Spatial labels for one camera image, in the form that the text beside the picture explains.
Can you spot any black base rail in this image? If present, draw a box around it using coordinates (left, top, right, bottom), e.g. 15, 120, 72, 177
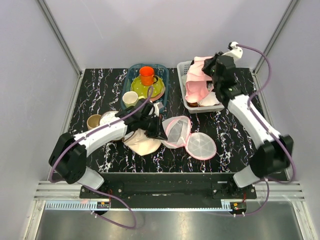
79, 172, 258, 210

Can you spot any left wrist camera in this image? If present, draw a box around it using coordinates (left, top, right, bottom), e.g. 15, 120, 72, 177
149, 101, 164, 117

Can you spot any pink bra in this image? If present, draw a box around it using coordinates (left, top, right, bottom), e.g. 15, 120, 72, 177
185, 56, 213, 102

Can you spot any green cream mug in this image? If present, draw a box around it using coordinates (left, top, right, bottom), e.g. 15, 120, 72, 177
122, 91, 145, 108

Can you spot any white pink mesh laundry bag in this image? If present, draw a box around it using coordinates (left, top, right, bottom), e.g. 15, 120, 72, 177
162, 116, 217, 161

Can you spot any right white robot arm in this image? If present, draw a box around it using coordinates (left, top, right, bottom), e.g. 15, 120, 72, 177
202, 53, 294, 199

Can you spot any teal plastic tray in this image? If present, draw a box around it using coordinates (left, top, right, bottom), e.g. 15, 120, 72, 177
120, 62, 170, 115

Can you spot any orange mug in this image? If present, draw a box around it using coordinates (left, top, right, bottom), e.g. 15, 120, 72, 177
139, 66, 156, 86

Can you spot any tan cup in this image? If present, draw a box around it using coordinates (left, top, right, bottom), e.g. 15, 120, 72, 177
86, 114, 101, 130

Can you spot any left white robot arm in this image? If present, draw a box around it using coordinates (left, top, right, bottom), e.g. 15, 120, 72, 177
48, 98, 168, 198

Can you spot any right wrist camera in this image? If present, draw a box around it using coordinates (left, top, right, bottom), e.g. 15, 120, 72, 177
222, 41, 243, 62

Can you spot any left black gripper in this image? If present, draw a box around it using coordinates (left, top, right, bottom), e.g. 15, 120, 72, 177
139, 114, 168, 141

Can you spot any white plastic basket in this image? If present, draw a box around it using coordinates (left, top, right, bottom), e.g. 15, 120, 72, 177
177, 56, 224, 114

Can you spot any brown garment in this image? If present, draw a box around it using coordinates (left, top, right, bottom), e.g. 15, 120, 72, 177
187, 101, 200, 108

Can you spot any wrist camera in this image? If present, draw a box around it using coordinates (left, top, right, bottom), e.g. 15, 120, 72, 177
149, 101, 164, 117
222, 41, 243, 62

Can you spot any yellow dotted plate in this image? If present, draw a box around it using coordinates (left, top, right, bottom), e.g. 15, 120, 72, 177
130, 76, 165, 98

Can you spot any pink plate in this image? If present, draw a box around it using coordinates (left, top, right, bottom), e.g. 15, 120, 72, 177
150, 87, 166, 102

